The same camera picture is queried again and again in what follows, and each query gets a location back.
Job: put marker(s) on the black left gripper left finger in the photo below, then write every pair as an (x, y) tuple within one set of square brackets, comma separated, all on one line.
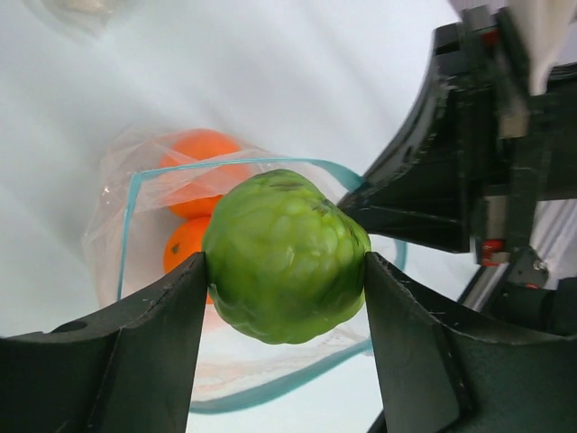
[(129, 367)]

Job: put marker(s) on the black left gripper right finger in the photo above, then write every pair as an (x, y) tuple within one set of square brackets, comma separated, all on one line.
[(445, 368)]

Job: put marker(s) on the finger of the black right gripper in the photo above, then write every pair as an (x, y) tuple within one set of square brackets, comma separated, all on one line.
[(419, 122), (429, 200)]

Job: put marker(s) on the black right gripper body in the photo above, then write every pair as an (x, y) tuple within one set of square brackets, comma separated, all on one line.
[(524, 146)]

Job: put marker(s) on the orange fake fruit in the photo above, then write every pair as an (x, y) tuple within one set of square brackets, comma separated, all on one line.
[(200, 189), (184, 241)]

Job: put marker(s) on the clear zip top bag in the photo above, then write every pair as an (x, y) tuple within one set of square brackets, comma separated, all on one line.
[(156, 193)]

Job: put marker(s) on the green fake fruit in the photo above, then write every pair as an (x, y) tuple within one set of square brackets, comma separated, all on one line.
[(284, 263)]

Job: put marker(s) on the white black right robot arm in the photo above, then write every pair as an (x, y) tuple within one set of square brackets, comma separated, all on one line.
[(536, 288)]

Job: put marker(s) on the clear bag with melon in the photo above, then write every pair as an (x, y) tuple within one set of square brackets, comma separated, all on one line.
[(81, 21)]

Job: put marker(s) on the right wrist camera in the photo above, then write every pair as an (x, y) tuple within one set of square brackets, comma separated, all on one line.
[(543, 27)]

